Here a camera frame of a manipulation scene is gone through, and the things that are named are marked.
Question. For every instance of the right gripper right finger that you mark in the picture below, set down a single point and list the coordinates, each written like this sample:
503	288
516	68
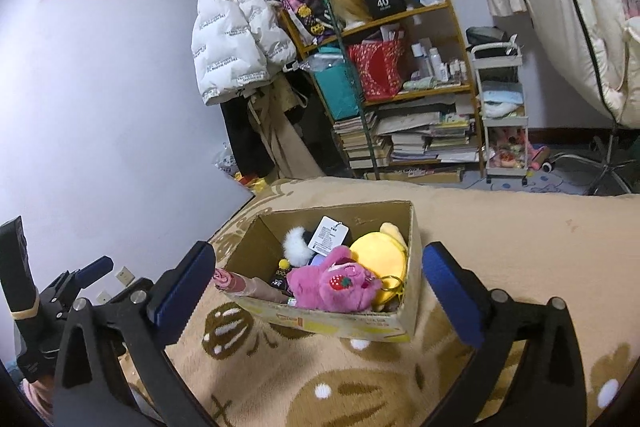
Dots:
548	387

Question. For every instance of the pink rolled bag pack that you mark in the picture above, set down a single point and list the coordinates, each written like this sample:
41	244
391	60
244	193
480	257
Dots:
236	285

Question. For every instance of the white puffer jacket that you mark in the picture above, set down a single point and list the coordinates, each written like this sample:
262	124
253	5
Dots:
237	47

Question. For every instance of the yellow plush toy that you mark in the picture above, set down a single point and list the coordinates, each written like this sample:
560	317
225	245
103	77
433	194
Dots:
385	253

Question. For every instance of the teal storage box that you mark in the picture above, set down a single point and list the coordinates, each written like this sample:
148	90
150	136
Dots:
335	87

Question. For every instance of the stack of books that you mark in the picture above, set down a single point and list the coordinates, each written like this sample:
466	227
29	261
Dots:
432	130

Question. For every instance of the wall socket lower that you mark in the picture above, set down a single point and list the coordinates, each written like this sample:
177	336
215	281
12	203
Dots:
103	297

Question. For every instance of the red gift bag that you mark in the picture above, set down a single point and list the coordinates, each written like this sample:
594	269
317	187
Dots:
379	65

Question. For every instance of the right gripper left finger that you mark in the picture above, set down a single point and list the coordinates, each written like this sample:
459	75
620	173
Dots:
90	388

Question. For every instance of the white rolling cart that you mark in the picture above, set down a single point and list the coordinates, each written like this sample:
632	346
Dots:
503	113

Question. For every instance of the wall socket upper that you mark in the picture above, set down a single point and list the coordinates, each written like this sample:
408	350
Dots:
125	276

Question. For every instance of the cardboard box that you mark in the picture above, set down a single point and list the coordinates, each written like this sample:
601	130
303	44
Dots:
258	252

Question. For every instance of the white fluffy plush keychain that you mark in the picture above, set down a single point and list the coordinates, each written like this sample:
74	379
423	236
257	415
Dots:
302	247

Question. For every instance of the pink plush toy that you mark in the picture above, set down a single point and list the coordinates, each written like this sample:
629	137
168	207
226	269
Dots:
339	284

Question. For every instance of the wall socket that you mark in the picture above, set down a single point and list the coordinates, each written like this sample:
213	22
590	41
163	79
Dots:
125	276
103	297

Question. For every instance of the wooden bookshelf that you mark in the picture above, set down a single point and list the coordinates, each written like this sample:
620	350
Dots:
433	64

